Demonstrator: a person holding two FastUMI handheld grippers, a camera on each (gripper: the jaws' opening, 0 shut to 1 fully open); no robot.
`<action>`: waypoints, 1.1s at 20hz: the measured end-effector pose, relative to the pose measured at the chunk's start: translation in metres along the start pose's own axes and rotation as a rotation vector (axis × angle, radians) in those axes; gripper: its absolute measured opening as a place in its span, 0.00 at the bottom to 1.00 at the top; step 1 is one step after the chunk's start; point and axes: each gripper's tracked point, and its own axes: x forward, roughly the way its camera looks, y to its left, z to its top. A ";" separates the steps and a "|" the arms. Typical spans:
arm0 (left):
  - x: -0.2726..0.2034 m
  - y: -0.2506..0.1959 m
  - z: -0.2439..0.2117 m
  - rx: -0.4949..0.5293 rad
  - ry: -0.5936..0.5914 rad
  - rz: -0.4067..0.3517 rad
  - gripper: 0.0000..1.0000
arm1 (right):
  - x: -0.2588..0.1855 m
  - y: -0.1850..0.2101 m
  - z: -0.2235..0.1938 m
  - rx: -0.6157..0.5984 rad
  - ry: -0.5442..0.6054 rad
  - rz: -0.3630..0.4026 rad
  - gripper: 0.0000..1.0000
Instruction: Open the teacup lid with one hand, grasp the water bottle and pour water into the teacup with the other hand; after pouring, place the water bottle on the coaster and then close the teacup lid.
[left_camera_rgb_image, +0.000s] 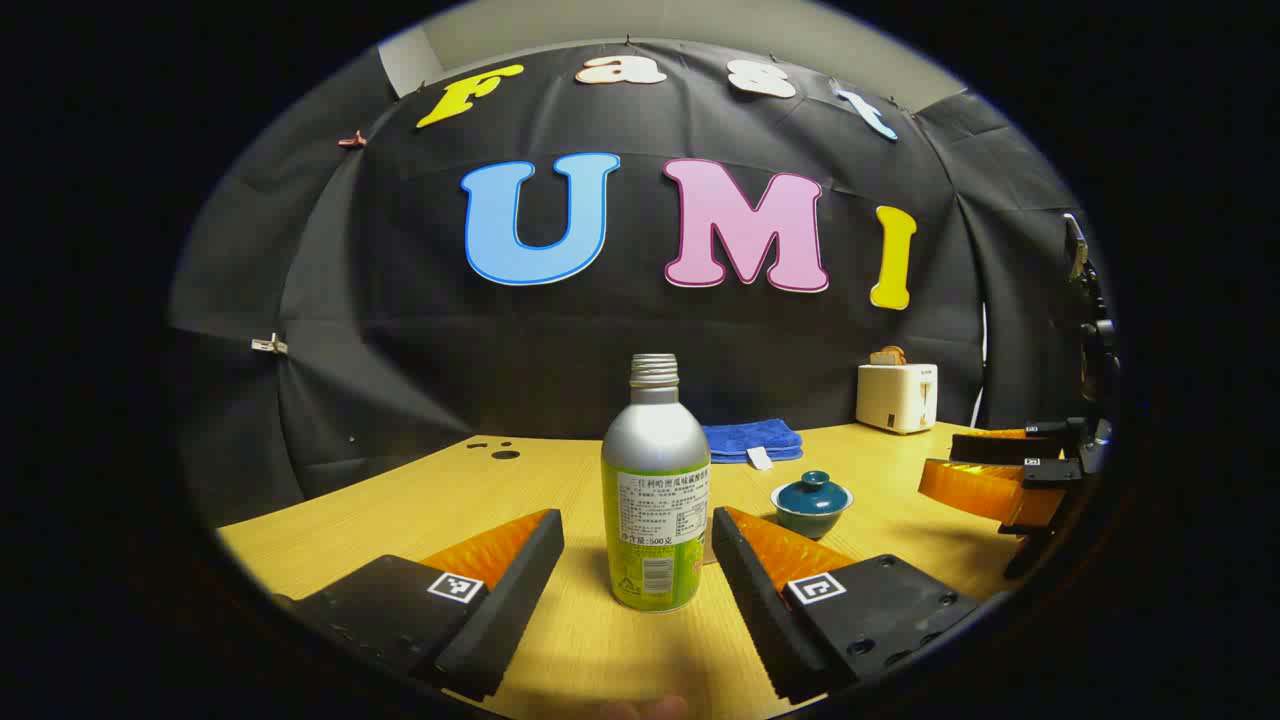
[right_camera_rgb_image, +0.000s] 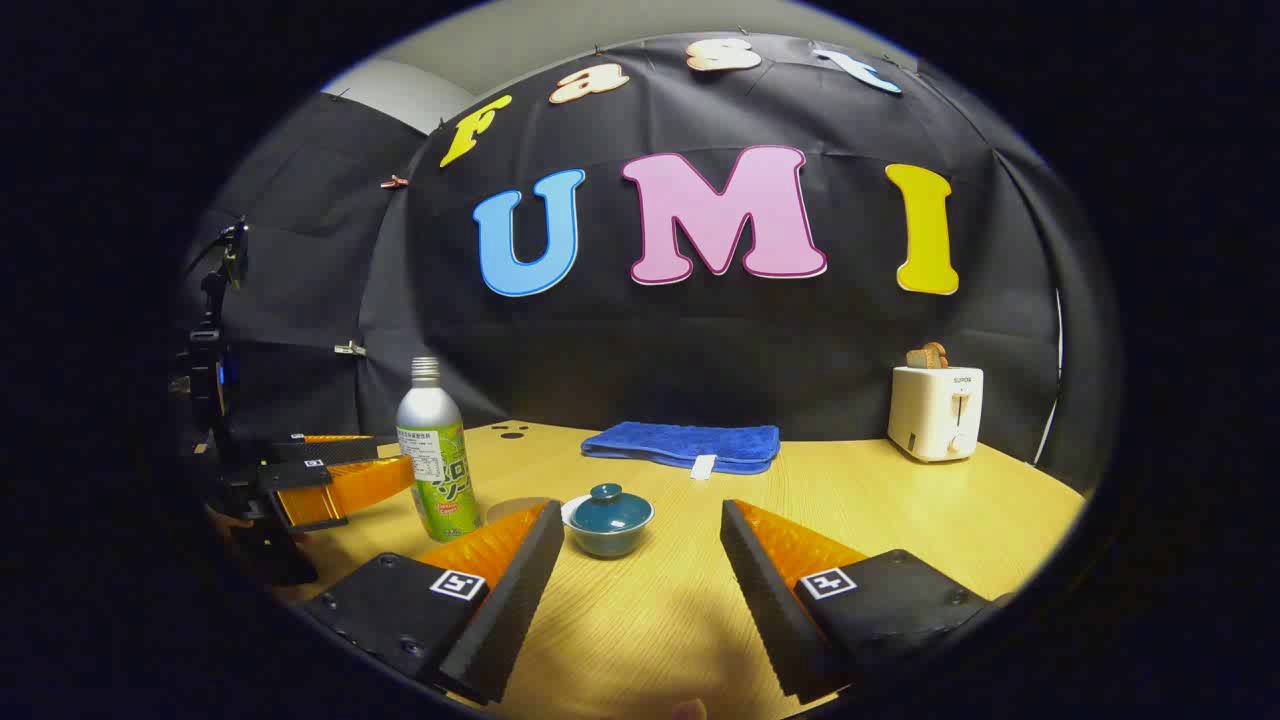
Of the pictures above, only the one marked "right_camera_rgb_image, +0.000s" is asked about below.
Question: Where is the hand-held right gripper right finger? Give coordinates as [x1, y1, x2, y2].
[719, 498, 1012, 704]

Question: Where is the silver green-label water bottle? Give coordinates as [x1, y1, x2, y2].
[395, 356, 483, 543]

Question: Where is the black backdrop cloth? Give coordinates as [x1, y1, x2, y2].
[180, 30, 1116, 491]

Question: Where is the white cable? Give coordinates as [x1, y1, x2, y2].
[1033, 290, 1065, 467]

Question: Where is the teal teacup lid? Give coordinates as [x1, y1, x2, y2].
[570, 483, 651, 534]

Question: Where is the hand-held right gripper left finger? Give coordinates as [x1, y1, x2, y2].
[300, 498, 567, 706]

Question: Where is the white toaster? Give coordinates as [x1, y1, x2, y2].
[887, 365, 985, 464]

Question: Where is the teal teacup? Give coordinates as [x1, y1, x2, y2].
[562, 495, 656, 559]

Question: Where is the blue towel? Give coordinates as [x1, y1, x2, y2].
[580, 421, 781, 481]

